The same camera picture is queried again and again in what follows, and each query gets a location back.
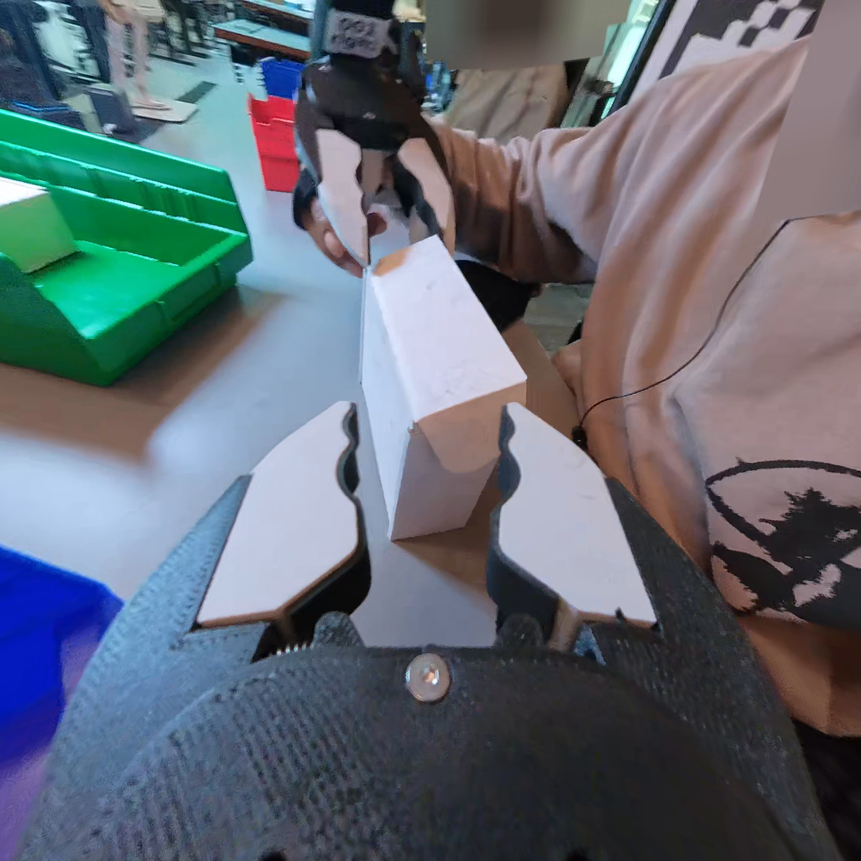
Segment green plastic bin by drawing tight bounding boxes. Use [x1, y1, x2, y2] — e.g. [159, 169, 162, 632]
[0, 108, 255, 387]

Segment white cardboard box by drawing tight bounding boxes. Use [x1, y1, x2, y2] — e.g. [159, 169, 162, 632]
[0, 178, 78, 273]
[360, 235, 529, 542]

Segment black and white marker board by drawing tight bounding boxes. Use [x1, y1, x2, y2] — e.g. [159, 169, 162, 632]
[656, 0, 830, 85]

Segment red plastic bin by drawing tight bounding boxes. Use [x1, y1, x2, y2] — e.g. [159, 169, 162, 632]
[248, 94, 302, 194]

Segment background work table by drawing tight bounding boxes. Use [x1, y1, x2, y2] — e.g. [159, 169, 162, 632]
[214, 0, 317, 61]

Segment person in beige hoodie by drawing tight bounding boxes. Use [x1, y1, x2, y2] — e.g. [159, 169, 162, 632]
[552, 34, 861, 737]

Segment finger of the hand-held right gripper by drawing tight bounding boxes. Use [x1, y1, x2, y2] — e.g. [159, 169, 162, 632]
[315, 128, 374, 269]
[392, 136, 458, 255]

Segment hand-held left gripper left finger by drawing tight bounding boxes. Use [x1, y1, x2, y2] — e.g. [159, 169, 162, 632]
[195, 401, 372, 647]

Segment person's dark trousers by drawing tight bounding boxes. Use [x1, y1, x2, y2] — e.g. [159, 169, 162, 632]
[454, 259, 542, 334]

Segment blue plastic crate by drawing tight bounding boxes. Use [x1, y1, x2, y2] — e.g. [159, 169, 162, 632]
[259, 57, 307, 102]

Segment person's right forearm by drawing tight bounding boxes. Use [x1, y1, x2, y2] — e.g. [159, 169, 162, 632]
[430, 114, 647, 283]

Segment blue plastic bin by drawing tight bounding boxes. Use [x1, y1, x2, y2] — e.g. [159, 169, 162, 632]
[0, 544, 125, 768]

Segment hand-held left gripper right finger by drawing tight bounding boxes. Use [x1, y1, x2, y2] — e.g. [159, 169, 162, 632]
[487, 401, 659, 652]

